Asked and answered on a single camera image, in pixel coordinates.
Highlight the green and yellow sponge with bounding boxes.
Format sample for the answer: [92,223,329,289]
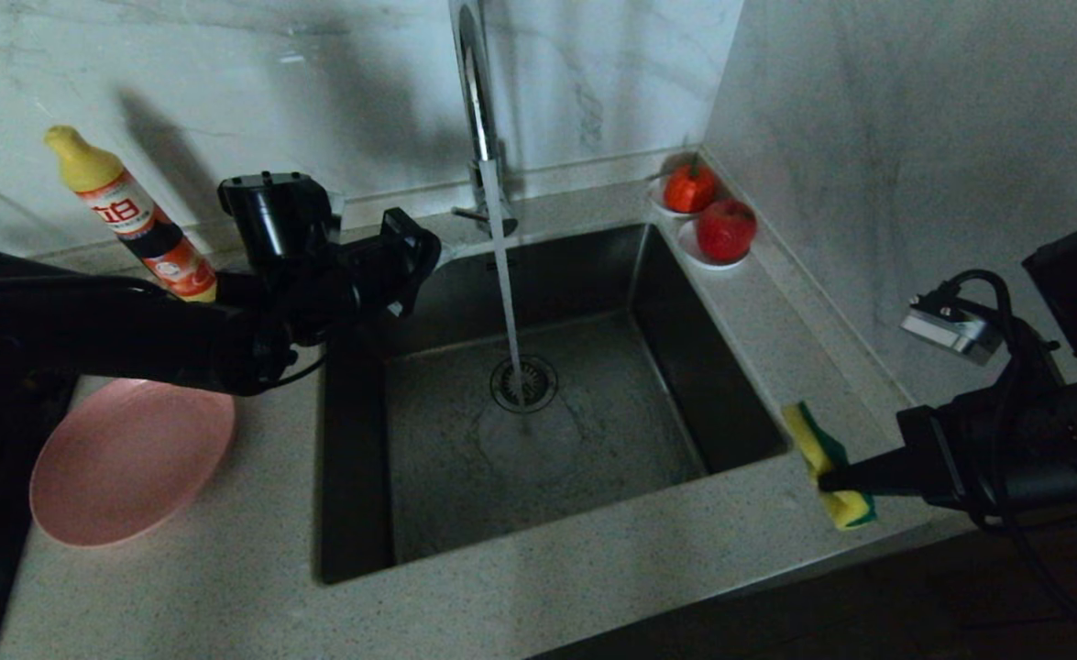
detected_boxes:
[781,401,878,532]

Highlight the orange detergent bottle yellow cap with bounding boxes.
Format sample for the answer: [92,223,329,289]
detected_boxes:
[45,126,218,303]

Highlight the pink plate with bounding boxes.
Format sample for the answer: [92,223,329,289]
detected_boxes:
[29,379,236,548]

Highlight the chrome faucet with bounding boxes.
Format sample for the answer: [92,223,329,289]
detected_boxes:
[451,0,519,237]

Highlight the stainless steel sink basin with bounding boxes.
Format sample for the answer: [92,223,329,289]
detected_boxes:
[316,223,789,585]

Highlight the round metal drain strainer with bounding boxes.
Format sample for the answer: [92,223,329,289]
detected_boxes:
[489,357,558,414]

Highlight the orange-red tomato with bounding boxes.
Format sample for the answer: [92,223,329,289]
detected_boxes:
[664,156,719,215]

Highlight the red apple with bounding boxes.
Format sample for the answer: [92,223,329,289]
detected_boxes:
[696,200,758,264]

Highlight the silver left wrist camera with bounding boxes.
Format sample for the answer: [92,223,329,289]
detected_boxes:
[217,171,345,271]

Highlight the black right camera cable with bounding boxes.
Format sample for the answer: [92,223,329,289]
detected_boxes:
[941,269,1048,386]

